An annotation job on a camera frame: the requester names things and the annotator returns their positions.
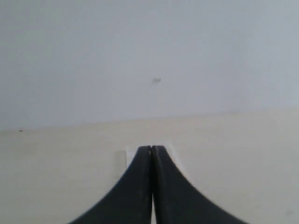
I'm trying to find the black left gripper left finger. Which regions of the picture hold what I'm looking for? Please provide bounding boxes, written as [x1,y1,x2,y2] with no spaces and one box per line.
[71,146,152,224]

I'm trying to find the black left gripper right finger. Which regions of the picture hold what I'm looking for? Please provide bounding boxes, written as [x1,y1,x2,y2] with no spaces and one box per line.
[151,146,245,224]

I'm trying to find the clear plastic storage box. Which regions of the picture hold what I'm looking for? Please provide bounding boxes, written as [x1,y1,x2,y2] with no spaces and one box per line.
[114,141,187,177]

